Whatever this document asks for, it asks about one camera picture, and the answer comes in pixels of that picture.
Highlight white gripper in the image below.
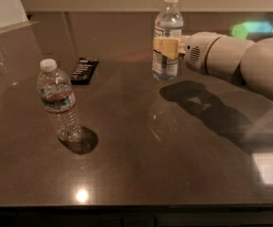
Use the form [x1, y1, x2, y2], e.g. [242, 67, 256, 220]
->
[153, 32, 222, 75]

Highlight blue label plastic bottle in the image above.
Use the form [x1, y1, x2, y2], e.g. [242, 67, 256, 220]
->
[152, 0, 183, 80]

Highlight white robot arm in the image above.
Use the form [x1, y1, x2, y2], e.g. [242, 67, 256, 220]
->
[153, 32, 273, 101]

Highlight clear red label water bottle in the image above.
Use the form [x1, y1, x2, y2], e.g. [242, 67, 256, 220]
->
[37, 59, 82, 144]

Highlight black snack bar wrapper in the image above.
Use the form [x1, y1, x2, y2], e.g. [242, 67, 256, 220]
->
[71, 58, 99, 84]

